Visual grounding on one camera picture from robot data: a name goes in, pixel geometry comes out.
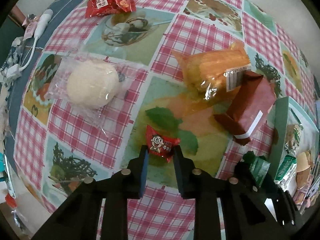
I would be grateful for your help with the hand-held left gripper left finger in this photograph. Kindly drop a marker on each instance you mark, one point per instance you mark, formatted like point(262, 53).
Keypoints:
point(143, 170)

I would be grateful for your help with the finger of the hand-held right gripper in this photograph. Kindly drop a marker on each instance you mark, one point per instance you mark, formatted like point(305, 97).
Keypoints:
point(277, 195)
point(243, 172)

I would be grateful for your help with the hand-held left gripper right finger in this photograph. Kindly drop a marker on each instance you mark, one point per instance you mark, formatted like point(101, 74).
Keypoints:
point(178, 170)

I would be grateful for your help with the dark green snack packet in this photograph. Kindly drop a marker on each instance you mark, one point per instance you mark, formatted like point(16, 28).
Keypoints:
point(260, 167)

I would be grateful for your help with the green and white snack packet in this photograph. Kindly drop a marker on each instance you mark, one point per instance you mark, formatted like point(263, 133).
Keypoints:
point(286, 170)

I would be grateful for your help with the small red candy packet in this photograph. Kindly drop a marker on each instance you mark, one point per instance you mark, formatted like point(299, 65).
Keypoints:
point(160, 142)

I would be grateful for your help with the white tray with green rim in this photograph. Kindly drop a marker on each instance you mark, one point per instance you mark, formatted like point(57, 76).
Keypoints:
point(281, 130)

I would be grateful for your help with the brown snack packet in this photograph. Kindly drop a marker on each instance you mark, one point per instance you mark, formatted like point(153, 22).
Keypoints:
point(252, 100)

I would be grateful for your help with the round white bun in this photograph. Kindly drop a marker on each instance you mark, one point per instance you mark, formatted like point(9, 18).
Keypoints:
point(91, 85)

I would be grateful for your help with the orange cake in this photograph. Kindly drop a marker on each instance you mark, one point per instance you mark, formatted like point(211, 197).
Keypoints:
point(212, 65)

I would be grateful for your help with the red snack packet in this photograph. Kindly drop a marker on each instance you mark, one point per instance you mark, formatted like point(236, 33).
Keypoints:
point(107, 3)

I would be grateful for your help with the teal box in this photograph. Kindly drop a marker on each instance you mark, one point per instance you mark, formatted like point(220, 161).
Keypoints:
point(2, 165)

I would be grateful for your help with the blue floral packet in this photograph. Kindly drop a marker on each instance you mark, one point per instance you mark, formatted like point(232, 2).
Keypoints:
point(11, 57)

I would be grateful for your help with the small pink sachet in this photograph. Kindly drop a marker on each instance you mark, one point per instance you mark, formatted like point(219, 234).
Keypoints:
point(30, 28)

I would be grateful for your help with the pink wooden rail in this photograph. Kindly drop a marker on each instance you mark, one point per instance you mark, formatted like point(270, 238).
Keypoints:
point(17, 15)

